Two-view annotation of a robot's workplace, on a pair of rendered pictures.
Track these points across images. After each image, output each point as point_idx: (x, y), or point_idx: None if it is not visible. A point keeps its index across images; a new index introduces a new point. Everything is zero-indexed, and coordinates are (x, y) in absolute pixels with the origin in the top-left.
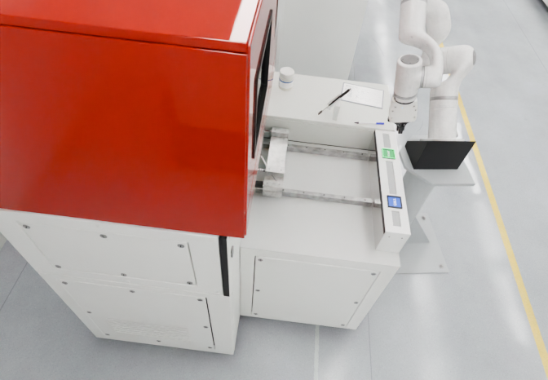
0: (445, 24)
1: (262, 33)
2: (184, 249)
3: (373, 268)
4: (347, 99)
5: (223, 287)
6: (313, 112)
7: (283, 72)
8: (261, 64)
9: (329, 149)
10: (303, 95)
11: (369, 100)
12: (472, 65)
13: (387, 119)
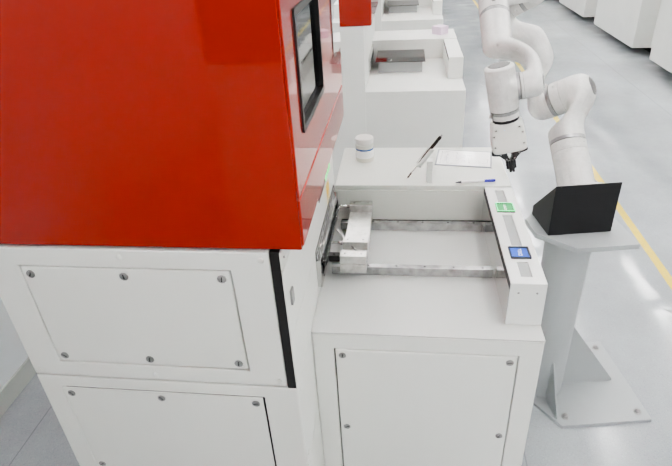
0: (544, 49)
1: None
2: (227, 285)
3: (507, 351)
4: (445, 163)
5: (285, 366)
6: (401, 178)
7: (359, 138)
8: (299, 5)
9: (427, 221)
10: (388, 165)
11: (473, 162)
12: (592, 94)
13: (491, 153)
